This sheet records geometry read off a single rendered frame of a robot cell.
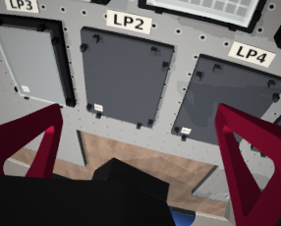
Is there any white button panel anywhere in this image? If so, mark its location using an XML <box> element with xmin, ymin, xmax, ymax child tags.
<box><xmin>224</xmin><ymin>195</ymin><xmax>236</xmax><ymax>226</ymax></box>

